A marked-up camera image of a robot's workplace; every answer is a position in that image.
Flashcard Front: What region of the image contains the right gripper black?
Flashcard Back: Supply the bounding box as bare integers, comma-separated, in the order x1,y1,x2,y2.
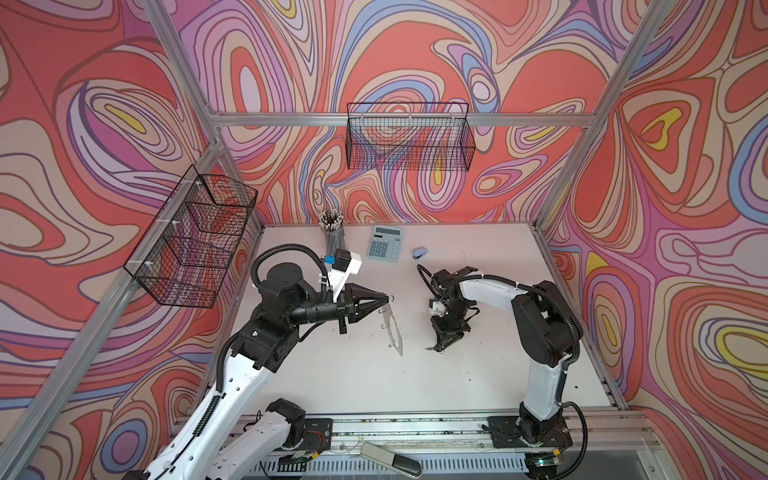
430,299,472,349

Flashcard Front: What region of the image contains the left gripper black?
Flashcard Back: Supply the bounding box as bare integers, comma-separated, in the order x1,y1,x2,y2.
283,286,386,339

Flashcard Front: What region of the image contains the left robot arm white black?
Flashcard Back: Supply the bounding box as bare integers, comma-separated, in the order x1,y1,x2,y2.
124,243,389,479

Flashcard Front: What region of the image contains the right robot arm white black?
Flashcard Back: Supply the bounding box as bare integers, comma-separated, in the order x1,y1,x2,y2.
417,265,583,445

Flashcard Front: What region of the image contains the teal calculator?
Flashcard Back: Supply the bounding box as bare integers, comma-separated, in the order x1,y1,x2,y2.
367,225,404,263

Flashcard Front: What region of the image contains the small blue stapler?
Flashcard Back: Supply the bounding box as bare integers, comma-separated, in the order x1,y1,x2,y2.
412,247,428,260

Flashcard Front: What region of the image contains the pencil cup with pencils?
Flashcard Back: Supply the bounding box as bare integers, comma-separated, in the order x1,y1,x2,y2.
318,209,347,256

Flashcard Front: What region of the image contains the grey foot pedal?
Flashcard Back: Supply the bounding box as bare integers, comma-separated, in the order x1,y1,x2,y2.
360,442,423,479

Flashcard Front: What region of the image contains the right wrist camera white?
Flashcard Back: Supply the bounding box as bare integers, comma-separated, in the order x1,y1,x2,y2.
429,299,446,316

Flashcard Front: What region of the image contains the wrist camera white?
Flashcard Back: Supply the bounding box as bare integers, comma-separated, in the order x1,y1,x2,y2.
324,249,362,302
429,299,446,316

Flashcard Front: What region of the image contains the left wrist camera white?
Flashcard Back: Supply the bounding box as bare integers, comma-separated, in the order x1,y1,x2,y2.
324,249,362,302

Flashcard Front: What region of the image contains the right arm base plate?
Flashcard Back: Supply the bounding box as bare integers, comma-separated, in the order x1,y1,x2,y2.
482,416,573,450

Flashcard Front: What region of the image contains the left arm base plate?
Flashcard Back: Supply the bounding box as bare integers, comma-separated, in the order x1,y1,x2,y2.
277,417,333,453

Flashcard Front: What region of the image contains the black wire basket back wall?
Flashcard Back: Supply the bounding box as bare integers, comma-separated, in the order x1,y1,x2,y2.
345,100,476,172

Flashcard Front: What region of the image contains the black wire basket wall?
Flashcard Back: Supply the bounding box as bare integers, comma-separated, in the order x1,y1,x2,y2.
345,100,476,172
123,166,258,308

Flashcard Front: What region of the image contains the black wire basket left wall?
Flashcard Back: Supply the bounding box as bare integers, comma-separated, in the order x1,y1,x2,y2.
123,166,258,308

